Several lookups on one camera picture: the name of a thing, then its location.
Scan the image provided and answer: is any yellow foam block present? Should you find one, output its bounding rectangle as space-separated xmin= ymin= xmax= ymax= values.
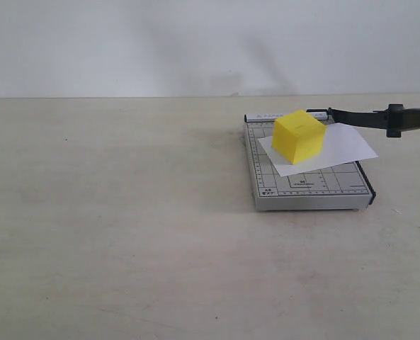
xmin=271 ymin=110 xmax=327 ymax=164

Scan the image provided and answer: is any black cutter blade arm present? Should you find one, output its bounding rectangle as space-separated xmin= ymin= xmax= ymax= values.
xmin=327 ymin=103 xmax=420 ymax=138

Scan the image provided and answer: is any grey paper cutter base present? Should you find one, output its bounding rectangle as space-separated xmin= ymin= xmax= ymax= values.
xmin=244 ymin=114 xmax=376 ymax=211

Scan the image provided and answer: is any white paper sheet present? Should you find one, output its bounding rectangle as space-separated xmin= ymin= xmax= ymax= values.
xmin=256 ymin=123 xmax=378 ymax=177

